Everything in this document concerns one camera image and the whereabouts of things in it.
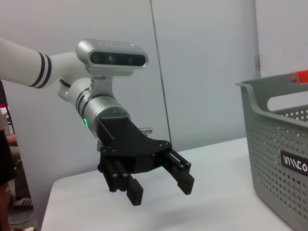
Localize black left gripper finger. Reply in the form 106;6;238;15
154;148;195;196
97;155;144;207

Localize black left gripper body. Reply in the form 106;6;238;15
96;116;173;174

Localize white dark-striped sneaker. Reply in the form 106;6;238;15
13;196;34;210

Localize seated person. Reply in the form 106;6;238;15
6;133;22;167

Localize standing person black shorts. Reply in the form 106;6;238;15
0;79;18;231

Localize orange-red background bar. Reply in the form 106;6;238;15
291;70;308;84

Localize grey perforated storage bin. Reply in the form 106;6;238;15
235;72;308;231

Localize left wrist camera housing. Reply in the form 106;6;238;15
76;38;149;78

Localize white floor cable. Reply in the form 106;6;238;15
9;213;37;223

